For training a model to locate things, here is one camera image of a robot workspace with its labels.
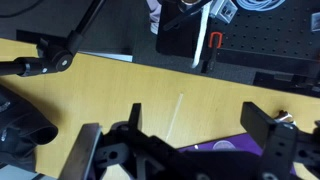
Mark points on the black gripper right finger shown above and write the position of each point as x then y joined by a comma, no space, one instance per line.
266,133

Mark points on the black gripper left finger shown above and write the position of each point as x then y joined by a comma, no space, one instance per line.
136,116

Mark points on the clear plastic straw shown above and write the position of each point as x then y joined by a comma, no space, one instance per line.
174,116

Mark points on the clear plastic cup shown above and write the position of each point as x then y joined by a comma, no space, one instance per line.
223,145

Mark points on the purple folder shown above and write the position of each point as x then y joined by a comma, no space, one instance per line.
241,143

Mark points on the black perforated breadboard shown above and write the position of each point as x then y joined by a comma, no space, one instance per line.
266,33

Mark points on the light purple clothing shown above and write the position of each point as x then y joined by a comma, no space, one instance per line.
155,16

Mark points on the black fabric bag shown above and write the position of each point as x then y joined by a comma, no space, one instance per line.
20,133

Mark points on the grey power strip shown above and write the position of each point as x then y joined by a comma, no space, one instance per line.
226,10

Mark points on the black camera tripod stand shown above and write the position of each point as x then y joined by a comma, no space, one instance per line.
63,56

